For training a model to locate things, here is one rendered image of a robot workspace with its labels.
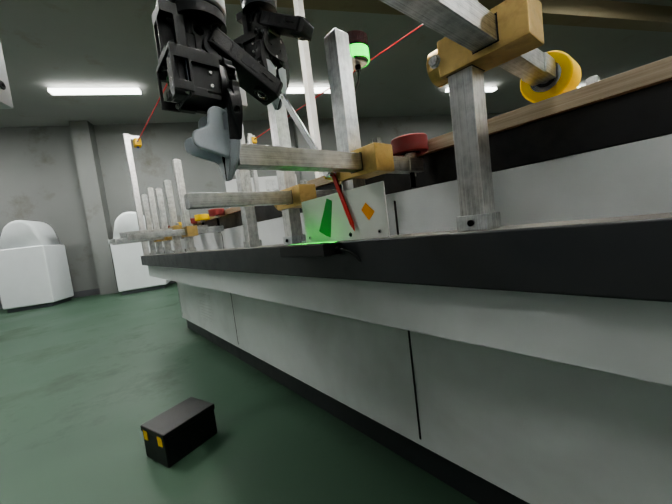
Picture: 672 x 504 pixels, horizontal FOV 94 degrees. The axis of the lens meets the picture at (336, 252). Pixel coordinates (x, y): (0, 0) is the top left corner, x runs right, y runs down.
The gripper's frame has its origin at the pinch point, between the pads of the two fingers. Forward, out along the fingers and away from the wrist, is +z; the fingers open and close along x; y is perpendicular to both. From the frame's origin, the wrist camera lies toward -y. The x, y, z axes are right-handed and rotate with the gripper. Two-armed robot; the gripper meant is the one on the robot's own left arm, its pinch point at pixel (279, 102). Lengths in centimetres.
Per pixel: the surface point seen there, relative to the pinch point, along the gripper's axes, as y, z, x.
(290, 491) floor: 18, 101, -7
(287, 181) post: 8.8, 14.3, -11.0
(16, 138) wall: 760, -203, -183
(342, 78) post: -14.3, -0.9, -2.0
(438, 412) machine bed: -22, 78, -22
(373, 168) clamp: -20.1, 17.7, 1.4
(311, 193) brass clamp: 1.3, 18.6, -10.2
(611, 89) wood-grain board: -55, 12, -8
